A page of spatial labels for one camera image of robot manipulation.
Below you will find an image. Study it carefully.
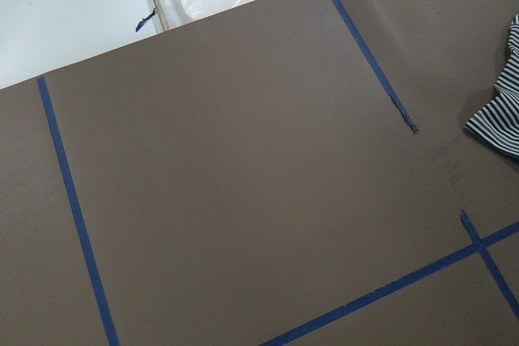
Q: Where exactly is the brown paper table cover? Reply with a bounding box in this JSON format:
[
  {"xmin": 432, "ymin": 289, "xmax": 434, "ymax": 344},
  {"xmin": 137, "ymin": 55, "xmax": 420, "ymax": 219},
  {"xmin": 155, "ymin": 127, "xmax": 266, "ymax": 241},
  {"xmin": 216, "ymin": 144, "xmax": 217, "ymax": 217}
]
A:
[{"xmin": 1, "ymin": 0, "xmax": 518, "ymax": 345}]

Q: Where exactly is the navy white striped polo shirt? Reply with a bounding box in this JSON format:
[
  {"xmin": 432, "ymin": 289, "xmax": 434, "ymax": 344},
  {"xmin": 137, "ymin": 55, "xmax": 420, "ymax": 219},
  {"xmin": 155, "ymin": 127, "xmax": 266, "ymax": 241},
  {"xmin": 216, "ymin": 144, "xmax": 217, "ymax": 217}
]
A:
[{"xmin": 465, "ymin": 15, "xmax": 518, "ymax": 160}]

